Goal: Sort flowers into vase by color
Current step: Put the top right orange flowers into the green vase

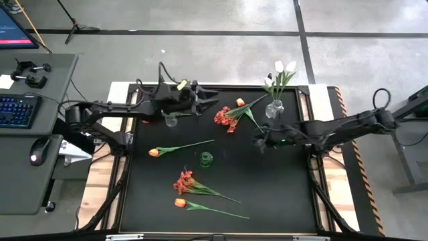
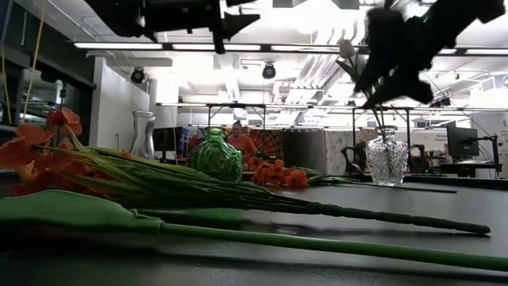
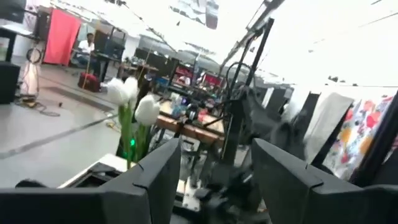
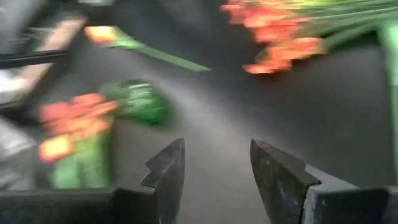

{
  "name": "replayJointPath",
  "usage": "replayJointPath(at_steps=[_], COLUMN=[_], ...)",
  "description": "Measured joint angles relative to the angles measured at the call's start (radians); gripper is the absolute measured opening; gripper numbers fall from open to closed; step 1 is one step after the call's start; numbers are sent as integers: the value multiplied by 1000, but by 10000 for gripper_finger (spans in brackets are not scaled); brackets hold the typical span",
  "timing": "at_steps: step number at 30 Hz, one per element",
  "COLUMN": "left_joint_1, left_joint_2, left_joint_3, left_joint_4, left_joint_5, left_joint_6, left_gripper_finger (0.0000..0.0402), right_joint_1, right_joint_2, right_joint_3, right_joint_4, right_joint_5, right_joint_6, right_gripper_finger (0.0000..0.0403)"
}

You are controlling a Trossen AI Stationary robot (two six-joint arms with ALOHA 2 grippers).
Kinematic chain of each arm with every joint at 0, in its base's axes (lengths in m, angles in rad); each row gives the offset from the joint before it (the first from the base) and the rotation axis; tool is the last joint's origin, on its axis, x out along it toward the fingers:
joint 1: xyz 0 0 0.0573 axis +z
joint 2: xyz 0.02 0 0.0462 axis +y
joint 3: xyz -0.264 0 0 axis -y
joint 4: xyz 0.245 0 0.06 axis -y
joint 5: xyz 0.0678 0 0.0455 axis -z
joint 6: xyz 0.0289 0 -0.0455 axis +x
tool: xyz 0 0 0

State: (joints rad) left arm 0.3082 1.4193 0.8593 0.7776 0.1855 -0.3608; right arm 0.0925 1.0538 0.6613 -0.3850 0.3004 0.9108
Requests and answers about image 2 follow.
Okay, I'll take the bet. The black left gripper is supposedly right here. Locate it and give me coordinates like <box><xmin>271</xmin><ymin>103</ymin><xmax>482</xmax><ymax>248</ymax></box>
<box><xmin>142</xmin><ymin>0</ymin><xmax>261</xmax><ymax>55</ymax></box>

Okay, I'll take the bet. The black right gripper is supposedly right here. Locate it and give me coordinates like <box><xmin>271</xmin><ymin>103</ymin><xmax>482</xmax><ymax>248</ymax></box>
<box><xmin>354</xmin><ymin>7</ymin><xmax>434</xmax><ymax>109</ymax></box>

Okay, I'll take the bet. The white artificial tulip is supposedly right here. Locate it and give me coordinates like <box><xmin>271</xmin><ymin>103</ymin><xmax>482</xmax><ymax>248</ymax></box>
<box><xmin>336</xmin><ymin>38</ymin><xmax>388</xmax><ymax>141</ymax></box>
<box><xmin>137</xmin><ymin>207</ymin><xmax>248</xmax><ymax>226</ymax></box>
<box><xmin>372</xmin><ymin>103</ymin><xmax>389</xmax><ymax>140</ymax></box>

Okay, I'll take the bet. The clear cut-glass vase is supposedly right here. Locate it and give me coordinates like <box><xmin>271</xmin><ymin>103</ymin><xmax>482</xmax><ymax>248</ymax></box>
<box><xmin>364</xmin><ymin>125</ymin><xmax>410</xmax><ymax>187</ymax></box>

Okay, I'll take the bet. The orange artificial tulip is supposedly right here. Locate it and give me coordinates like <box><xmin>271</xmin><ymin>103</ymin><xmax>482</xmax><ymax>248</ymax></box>
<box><xmin>307</xmin><ymin>168</ymin><xmax>458</xmax><ymax>195</ymax></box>
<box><xmin>0</xmin><ymin>189</ymin><xmax>508</xmax><ymax>273</ymax></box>

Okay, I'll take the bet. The small orange flower bunch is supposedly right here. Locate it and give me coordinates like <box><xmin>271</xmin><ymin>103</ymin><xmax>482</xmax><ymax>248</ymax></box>
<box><xmin>246</xmin><ymin>156</ymin><xmax>318</xmax><ymax>189</ymax></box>

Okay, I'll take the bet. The green ribbed glass vase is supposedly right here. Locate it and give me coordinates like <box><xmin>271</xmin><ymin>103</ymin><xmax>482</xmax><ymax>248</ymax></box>
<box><xmin>187</xmin><ymin>126</ymin><xmax>244</xmax><ymax>184</ymax></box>

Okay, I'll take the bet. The tall smooth clear glass vase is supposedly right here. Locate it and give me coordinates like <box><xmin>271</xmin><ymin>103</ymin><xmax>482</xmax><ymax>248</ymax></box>
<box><xmin>129</xmin><ymin>110</ymin><xmax>156</xmax><ymax>160</ymax></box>

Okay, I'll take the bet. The large orange flower bunch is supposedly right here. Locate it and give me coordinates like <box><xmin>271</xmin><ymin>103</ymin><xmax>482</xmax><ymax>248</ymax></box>
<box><xmin>0</xmin><ymin>106</ymin><xmax>492</xmax><ymax>235</ymax></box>

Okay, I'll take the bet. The black monitor on arm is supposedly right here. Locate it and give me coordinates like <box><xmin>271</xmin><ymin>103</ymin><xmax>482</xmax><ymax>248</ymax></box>
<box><xmin>446</xmin><ymin>126</ymin><xmax>481</xmax><ymax>159</ymax></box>

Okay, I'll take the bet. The long ceiling light bar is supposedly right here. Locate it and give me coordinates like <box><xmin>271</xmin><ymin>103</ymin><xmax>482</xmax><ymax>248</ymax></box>
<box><xmin>73</xmin><ymin>41</ymin><xmax>508</xmax><ymax>56</ymax></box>

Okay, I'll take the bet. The black ceiling spotlight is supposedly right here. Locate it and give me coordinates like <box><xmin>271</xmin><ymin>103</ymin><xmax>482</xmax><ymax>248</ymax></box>
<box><xmin>429</xmin><ymin>96</ymin><xmax>452</xmax><ymax>109</ymax></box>
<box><xmin>129</xmin><ymin>66</ymin><xmax>147</xmax><ymax>85</ymax></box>
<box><xmin>260</xmin><ymin>62</ymin><xmax>278</xmax><ymax>80</ymax></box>

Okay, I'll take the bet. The pale patterned partition panel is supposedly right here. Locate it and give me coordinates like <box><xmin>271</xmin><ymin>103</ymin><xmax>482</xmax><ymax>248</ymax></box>
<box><xmin>325</xmin><ymin>130</ymin><xmax>372</xmax><ymax>174</ymax></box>

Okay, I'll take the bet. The dark grey partition panel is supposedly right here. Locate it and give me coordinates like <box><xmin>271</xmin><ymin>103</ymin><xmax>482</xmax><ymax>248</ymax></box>
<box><xmin>282</xmin><ymin>129</ymin><xmax>329</xmax><ymax>172</ymax></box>

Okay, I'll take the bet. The dark background desk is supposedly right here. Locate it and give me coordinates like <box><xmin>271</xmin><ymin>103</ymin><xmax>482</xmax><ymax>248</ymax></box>
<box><xmin>434</xmin><ymin>160</ymin><xmax>504</xmax><ymax>179</ymax></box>

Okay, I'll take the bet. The person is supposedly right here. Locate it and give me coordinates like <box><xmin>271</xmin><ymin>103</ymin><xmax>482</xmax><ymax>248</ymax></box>
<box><xmin>227</xmin><ymin>120</ymin><xmax>259</xmax><ymax>163</ymax></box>

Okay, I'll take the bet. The colourful patterned tapestry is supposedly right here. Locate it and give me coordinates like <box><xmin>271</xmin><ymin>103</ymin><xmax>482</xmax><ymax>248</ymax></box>
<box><xmin>248</xmin><ymin>127</ymin><xmax>285</xmax><ymax>160</ymax></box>

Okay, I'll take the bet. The black monitor with blue edge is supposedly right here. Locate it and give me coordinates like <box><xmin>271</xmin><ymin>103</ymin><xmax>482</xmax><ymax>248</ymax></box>
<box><xmin>152</xmin><ymin>126</ymin><xmax>190</xmax><ymax>164</ymax></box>

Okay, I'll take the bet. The black metal rig frame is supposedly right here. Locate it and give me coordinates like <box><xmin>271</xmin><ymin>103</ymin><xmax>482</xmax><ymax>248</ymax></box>
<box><xmin>205</xmin><ymin>102</ymin><xmax>267</xmax><ymax>130</ymax></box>
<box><xmin>351</xmin><ymin>105</ymin><xmax>414</xmax><ymax>176</ymax></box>

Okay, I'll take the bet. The yellow cable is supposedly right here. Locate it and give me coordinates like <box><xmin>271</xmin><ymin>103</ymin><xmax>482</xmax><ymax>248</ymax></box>
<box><xmin>0</xmin><ymin>47</ymin><xmax>13</xmax><ymax>125</ymax></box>
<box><xmin>21</xmin><ymin>10</ymin><xmax>45</xmax><ymax>122</ymax></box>

